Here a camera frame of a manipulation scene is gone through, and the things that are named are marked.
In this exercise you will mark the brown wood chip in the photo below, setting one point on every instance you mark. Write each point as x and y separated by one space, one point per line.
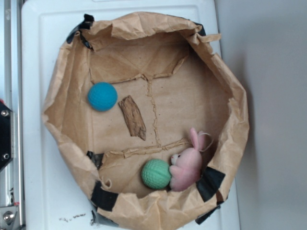
133 117

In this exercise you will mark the brown paper bag bin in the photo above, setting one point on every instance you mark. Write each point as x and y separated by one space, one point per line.
178 82

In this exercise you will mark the blue dimpled ball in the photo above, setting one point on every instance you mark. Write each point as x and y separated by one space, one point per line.
102 96

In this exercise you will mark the green dimpled ball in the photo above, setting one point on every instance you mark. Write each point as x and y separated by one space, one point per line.
155 174

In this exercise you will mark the pink plush bunny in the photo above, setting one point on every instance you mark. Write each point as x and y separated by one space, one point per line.
186 166

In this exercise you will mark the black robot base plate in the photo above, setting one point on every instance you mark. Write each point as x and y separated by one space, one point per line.
5 136

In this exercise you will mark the aluminium frame rail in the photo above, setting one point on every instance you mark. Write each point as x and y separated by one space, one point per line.
12 204

